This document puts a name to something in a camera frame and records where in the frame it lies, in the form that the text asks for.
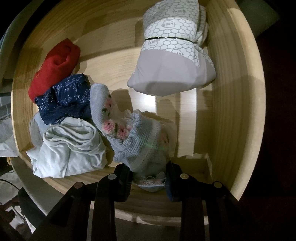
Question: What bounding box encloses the white hexagon print underwear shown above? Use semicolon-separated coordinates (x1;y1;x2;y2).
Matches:
127;0;216;97

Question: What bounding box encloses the light blue knitted floral sock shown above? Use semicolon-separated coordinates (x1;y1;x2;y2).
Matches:
90;83;178;193

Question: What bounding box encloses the navy floral underwear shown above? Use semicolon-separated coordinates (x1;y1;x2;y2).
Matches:
35;74;93;124

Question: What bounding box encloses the pale blue underwear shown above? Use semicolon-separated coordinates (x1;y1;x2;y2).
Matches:
26;116;109;178

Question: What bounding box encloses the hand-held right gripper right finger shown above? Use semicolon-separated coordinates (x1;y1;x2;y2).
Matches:
165;161;262;241

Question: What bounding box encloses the wooden drawer with grey front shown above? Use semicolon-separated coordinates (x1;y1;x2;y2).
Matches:
9;0;265;232

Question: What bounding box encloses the red underwear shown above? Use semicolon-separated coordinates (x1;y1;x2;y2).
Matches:
28;38;81;104

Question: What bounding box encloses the white floral cloth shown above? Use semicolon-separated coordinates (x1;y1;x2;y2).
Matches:
0;116;20;159

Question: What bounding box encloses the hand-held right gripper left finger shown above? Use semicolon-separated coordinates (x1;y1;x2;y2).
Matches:
30;163;134;241

